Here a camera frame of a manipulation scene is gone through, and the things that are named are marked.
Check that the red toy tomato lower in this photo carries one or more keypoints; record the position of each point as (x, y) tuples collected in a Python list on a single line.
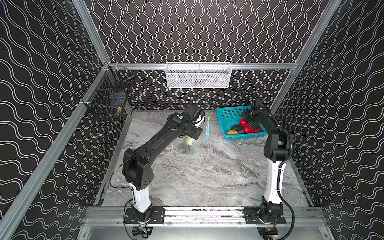
[(247, 129)]

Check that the black wire wall basket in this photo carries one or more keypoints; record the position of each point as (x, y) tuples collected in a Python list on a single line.
[(108, 103)]

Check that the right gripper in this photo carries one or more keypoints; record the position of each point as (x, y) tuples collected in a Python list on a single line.
[(252, 114)]

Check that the yellow toy potato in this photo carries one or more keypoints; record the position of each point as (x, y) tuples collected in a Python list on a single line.
[(232, 132)]

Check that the dark toy eggplant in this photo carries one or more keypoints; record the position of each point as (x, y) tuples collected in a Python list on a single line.
[(237, 128)]

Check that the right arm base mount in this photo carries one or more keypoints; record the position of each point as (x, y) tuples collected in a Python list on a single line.
[(265, 214)]

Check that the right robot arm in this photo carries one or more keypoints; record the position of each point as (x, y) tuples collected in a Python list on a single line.
[(278, 150)]

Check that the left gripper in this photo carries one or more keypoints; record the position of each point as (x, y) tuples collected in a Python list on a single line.
[(193, 130)]

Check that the clear zip top bag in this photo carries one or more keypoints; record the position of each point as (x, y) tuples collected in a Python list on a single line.
[(179, 143)]

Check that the red toy tomato upper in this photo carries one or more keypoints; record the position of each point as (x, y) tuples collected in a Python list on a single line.
[(243, 122)]

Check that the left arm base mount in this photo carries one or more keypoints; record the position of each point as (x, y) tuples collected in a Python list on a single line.
[(144, 216)]

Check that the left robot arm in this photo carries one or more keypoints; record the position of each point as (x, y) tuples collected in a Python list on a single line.
[(137, 164)]

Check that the teal plastic basket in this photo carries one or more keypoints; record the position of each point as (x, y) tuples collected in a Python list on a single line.
[(230, 116)]

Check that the white mesh wall basket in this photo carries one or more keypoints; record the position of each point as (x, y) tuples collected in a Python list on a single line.
[(198, 75)]

